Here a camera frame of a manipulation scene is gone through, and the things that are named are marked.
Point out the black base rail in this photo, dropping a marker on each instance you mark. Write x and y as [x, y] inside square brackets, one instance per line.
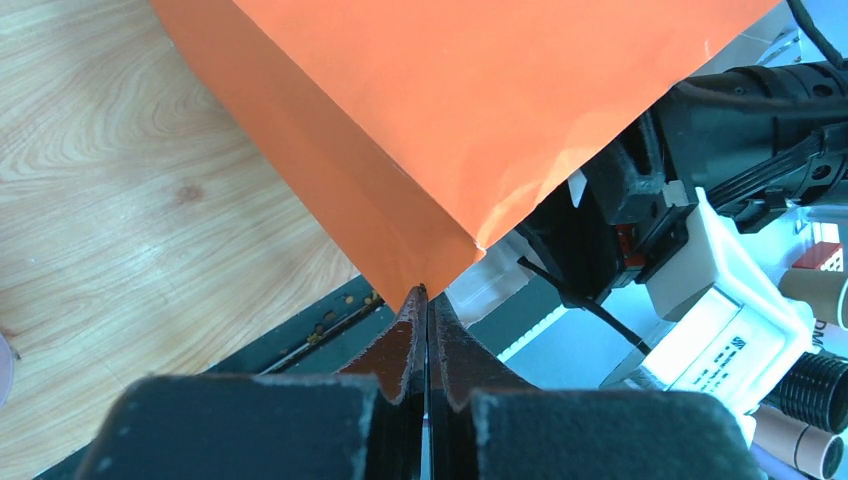
[280, 409]

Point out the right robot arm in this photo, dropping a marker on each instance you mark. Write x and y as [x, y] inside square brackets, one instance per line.
[755, 139]

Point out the orange paper takeout bag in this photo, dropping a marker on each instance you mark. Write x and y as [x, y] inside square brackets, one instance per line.
[419, 133]

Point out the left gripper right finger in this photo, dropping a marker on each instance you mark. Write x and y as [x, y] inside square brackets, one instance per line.
[465, 381]

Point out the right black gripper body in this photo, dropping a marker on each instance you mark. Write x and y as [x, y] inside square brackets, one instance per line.
[622, 229]

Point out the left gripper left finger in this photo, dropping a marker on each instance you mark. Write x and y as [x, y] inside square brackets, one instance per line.
[397, 360]

